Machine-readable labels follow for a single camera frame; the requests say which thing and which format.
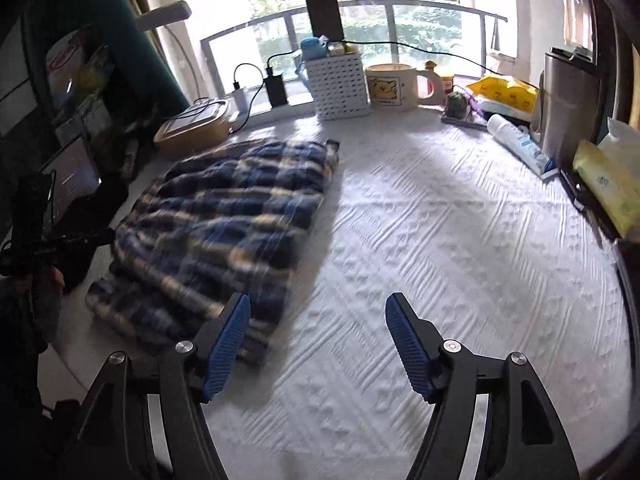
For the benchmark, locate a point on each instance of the cream mug with duck print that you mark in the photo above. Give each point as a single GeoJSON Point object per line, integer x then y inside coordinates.
{"type": "Point", "coordinates": [395, 90]}

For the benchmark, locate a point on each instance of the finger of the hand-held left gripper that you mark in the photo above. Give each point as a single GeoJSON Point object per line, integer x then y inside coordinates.
{"type": "Point", "coordinates": [90, 237]}

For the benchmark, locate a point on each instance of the balcony railing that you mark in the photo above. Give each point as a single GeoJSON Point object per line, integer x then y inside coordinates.
{"type": "Point", "coordinates": [425, 5]}

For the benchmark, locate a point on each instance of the white plastic bag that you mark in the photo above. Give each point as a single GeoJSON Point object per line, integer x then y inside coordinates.
{"type": "Point", "coordinates": [622, 137]}

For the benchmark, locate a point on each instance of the dark laptop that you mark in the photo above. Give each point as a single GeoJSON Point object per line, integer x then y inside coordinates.
{"type": "Point", "coordinates": [70, 175]}

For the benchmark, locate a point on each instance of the small red yellow can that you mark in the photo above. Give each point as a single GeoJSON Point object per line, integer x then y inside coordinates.
{"type": "Point", "coordinates": [446, 84]}

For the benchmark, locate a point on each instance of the steel travel tumbler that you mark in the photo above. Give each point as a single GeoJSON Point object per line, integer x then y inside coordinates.
{"type": "Point", "coordinates": [567, 115]}

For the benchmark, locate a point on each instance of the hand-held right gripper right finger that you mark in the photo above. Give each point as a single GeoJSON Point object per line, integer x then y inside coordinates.
{"type": "Point", "coordinates": [407, 350]}

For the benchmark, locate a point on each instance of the white charger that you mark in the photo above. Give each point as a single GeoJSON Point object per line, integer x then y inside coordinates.
{"type": "Point", "coordinates": [240, 99]}

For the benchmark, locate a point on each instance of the white desk lamp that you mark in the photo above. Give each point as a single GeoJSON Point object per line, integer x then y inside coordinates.
{"type": "Point", "coordinates": [165, 12]}

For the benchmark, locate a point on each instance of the black charger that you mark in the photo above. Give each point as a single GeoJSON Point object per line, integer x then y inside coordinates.
{"type": "Point", "coordinates": [276, 90]}

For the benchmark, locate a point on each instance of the beige food container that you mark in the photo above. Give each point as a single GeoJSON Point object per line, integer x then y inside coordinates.
{"type": "Point", "coordinates": [192, 135]}

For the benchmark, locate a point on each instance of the blue bottle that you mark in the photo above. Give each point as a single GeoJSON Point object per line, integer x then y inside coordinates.
{"type": "Point", "coordinates": [312, 49]}

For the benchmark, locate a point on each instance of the yellow wet wipes packet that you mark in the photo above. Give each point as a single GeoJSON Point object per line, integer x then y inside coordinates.
{"type": "Point", "coordinates": [505, 91]}

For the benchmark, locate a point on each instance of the white textured tablecloth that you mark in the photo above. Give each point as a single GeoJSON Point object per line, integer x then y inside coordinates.
{"type": "Point", "coordinates": [425, 260]}

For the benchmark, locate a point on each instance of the white lotion tube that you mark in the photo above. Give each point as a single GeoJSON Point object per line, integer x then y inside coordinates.
{"type": "Point", "coordinates": [520, 145]}

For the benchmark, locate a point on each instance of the yellow tissue pack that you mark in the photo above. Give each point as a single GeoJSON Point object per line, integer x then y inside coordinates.
{"type": "Point", "coordinates": [605, 185]}

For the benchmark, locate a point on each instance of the small green figurine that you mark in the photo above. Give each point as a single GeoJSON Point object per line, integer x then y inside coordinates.
{"type": "Point", "coordinates": [456, 105]}

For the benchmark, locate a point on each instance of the white perforated basket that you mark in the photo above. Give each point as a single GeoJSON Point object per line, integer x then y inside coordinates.
{"type": "Point", "coordinates": [337, 87]}

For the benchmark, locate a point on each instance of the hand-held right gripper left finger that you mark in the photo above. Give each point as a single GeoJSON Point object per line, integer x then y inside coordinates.
{"type": "Point", "coordinates": [225, 350]}

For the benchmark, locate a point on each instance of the printed snack packet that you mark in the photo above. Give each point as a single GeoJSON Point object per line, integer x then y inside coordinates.
{"type": "Point", "coordinates": [75, 60]}

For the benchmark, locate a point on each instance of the white power strip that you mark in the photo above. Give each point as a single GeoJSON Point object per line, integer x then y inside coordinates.
{"type": "Point", "coordinates": [265, 112]}

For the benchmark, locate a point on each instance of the blue plaid pants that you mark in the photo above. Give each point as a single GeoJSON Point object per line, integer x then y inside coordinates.
{"type": "Point", "coordinates": [215, 220]}

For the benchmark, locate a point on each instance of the teal rolled mat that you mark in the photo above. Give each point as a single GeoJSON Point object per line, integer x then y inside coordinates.
{"type": "Point", "coordinates": [145, 50]}

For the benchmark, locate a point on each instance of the black remote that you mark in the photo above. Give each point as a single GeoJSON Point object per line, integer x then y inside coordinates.
{"type": "Point", "coordinates": [580, 195]}

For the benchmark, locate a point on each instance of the hanging garment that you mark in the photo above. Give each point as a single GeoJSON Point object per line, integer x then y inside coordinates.
{"type": "Point", "coordinates": [575, 20]}

